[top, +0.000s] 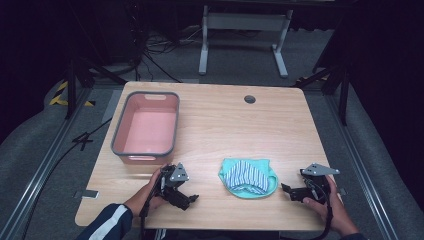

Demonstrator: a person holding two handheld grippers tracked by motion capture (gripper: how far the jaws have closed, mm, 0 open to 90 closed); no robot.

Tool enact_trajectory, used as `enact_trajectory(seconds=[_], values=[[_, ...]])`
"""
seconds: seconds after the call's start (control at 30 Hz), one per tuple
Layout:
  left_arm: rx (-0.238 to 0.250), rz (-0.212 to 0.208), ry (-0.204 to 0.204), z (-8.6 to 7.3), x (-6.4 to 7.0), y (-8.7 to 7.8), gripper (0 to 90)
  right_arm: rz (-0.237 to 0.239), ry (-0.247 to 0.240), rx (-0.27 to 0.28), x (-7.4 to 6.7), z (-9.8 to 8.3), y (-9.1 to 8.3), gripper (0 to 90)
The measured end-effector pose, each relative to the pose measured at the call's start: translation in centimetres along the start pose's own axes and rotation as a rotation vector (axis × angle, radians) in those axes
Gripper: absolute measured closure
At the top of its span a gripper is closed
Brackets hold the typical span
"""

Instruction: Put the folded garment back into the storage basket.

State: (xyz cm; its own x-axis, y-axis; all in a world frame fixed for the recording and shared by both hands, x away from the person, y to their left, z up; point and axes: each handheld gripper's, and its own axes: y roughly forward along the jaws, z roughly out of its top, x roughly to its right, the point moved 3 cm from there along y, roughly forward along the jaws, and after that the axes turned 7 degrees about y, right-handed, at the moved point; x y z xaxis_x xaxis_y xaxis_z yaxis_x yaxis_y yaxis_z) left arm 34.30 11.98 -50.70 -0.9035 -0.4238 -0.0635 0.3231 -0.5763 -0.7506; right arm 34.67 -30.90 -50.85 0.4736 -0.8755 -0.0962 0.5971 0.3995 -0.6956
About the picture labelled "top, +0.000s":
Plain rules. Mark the yellow and black hazard tape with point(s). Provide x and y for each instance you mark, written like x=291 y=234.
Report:
x=60 y=96

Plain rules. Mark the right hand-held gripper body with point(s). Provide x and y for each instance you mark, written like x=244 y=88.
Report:
x=316 y=186

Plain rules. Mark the white metal table frame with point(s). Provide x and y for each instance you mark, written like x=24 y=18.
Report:
x=245 y=21

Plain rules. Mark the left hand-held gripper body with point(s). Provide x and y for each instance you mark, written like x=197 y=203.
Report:
x=173 y=195

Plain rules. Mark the person's right hand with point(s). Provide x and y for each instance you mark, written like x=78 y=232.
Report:
x=336 y=213

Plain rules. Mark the pink basin with grey rim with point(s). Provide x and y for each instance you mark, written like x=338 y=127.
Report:
x=148 y=128

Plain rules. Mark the person's left hand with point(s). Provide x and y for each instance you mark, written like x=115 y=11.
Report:
x=143 y=200

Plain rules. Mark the black metal stand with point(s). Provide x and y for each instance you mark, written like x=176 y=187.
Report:
x=335 y=81
x=78 y=78

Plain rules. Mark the teal and striped garment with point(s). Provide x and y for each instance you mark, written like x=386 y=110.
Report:
x=248 y=178

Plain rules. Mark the small metal table bracket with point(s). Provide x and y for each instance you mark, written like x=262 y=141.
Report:
x=86 y=194

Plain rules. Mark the aluminium floor rail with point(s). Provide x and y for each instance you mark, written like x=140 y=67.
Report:
x=36 y=176
x=358 y=166

